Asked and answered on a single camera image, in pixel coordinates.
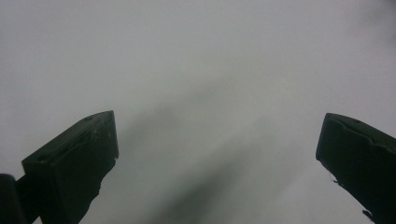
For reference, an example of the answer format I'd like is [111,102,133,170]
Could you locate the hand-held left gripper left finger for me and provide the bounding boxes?
[21,110,120,224]

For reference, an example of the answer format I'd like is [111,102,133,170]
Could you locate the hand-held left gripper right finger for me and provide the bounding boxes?
[315,112,396,224]

